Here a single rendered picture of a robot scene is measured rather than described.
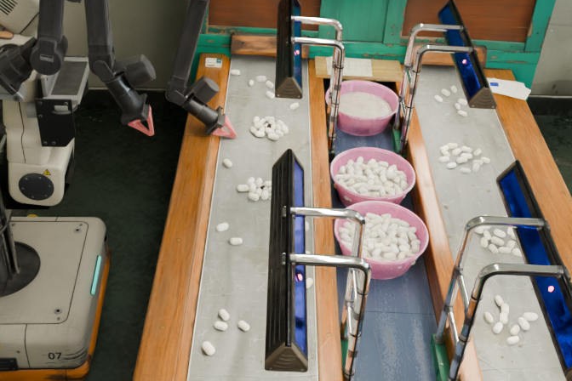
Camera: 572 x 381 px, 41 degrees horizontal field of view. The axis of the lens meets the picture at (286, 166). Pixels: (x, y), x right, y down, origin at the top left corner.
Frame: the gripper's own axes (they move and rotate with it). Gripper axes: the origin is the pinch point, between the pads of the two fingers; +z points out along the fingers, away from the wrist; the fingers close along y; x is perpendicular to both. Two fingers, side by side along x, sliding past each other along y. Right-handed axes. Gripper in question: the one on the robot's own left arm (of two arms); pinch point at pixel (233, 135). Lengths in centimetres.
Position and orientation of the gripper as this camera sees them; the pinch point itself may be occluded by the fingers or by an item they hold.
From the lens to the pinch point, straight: 253.6
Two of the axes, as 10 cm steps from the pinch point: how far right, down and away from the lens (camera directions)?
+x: -6.8, 5.9, 4.3
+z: 7.3, 5.6, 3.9
